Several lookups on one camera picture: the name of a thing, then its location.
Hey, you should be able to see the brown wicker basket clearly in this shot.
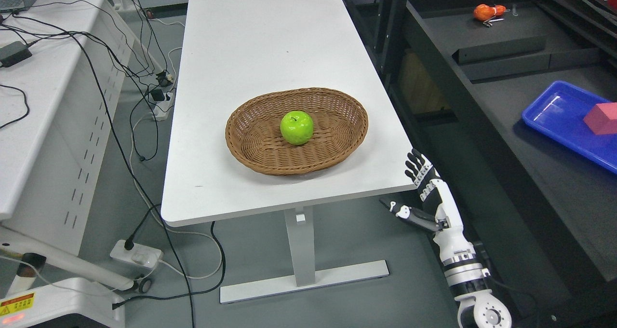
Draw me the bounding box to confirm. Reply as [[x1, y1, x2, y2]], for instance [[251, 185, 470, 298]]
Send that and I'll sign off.
[[225, 88, 369, 176]]

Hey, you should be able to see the orange toy gourd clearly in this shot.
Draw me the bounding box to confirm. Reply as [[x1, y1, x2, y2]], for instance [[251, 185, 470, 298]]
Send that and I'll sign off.
[[472, 3, 507, 22]]

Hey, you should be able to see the pink foam block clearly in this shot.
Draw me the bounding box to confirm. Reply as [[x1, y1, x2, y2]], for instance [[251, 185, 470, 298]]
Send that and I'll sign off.
[[583, 102, 617, 135]]

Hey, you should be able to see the green apple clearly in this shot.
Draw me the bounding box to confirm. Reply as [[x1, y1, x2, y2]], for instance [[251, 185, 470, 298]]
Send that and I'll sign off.
[[280, 110, 314, 146]]

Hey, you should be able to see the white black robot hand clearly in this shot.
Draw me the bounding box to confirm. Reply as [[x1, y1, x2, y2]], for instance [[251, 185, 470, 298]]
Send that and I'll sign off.
[[380, 148, 477, 266]]

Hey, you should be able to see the white robot forearm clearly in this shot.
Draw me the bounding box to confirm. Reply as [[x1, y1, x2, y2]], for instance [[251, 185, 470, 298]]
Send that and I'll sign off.
[[443, 253, 513, 328]]

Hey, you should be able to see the white wall power strip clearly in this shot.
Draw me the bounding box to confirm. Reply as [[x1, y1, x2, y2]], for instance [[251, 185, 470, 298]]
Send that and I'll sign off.
[[148, 89, 175, 122]]

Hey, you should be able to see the black power adapter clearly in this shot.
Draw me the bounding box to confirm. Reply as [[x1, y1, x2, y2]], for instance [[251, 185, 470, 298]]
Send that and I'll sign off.
[[0, 41, 32, 68]]

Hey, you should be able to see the black metal shelf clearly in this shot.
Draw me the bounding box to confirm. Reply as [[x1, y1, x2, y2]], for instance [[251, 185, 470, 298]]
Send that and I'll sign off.
[[344, 0, 616, 328]]

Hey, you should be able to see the white standing desk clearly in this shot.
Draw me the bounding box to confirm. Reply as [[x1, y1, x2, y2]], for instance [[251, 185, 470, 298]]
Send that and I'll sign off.
[[161, 0, 412, 303]]

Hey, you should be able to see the white side desk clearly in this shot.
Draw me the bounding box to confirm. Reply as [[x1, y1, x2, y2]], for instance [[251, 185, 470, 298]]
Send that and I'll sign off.
[[0, 0, 145, 256]]

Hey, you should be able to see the blue plastic tray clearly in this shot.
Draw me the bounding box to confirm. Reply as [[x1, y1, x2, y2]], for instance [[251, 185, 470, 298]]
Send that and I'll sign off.
[[522, 81, 617, 174]]

